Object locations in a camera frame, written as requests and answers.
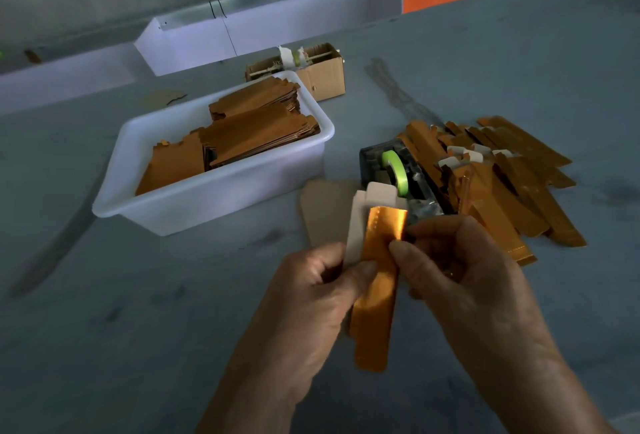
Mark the long white tray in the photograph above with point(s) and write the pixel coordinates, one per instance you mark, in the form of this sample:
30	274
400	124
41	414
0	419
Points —
315	13
70	78

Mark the black tape dispenser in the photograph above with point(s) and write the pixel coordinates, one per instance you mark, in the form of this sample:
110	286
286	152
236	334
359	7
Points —
372	163

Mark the small cardboard box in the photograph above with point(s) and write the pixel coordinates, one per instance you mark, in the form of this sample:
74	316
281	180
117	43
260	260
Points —
328	78

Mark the person's left forearm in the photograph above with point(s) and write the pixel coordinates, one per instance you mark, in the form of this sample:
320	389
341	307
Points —
250	409

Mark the person's right forearm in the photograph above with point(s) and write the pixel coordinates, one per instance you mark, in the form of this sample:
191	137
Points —
545	404

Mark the white plastic bin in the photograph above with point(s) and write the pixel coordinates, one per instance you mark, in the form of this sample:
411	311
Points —
210	204

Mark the gold carton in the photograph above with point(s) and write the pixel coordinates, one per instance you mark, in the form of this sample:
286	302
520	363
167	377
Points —
378	319

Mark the person's right hand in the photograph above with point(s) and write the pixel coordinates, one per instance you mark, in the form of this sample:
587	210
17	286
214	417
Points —
475	309

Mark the gold cartons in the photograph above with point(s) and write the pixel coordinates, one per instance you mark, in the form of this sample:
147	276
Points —
260	128

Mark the pile of beige blanks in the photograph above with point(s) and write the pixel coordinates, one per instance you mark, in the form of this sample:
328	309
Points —
325	210

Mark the person's left hand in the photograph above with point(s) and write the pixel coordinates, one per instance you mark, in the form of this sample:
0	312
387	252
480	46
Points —
300	324

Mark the small brown object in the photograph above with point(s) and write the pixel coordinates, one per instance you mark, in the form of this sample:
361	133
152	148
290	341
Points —
34	55

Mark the pile of gold boxes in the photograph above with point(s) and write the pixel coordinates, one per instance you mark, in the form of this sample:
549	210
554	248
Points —
510	184

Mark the green tape roll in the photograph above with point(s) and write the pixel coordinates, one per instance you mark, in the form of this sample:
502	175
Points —
396	170

